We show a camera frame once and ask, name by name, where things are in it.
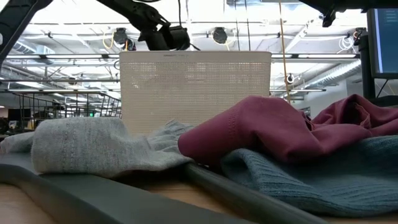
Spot black monitor stand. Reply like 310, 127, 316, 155
358, 27, 377, 100

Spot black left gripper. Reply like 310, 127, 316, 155
139, 26, 191, 51

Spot grey tray frame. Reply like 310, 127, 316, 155
0, 152, 330, 224

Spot white coiled ceiling cable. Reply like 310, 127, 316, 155
338, 35, 356, 53

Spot long yellow hanging cable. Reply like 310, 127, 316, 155
278, 0, 292, 104

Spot teal knitted sock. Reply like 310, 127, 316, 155
220, 135, 398, 218

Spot silver ventilation duct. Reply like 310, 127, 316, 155
306, 60, 361, 90

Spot black computer monitor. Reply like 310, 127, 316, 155
366, 7, 398, 79

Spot white perforated plastic bin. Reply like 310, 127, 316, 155
119, 51, 273, 136

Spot maroon cloth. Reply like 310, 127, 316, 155
177, 94, 398, 169

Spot black wire basket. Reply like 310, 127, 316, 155
12, 91, 123, 133

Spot grey side desk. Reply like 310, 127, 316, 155
368, 95, 398, 108

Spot light grey shirt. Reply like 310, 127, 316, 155
0, 116, 197, 178

